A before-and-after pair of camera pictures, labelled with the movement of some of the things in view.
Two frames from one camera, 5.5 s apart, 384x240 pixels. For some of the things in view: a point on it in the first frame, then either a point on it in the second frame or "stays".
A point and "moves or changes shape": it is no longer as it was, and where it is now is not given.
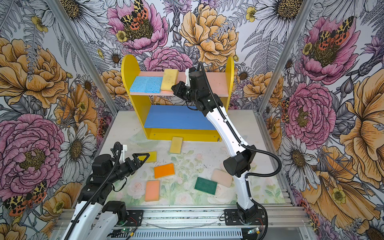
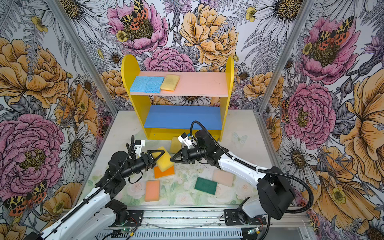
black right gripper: [179, 92] to [185, 157]
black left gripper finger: [136, 157] to [150, 151]
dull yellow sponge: [169, 79] moves or changes shape
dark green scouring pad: [206, 185] stays
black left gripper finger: [145, 160] to [154, 162]
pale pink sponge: [222, 178] stays
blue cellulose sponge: [144, 84] stays
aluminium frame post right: [301, 18] stays
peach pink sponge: [152, 190] stays
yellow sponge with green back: [176, 142] stays
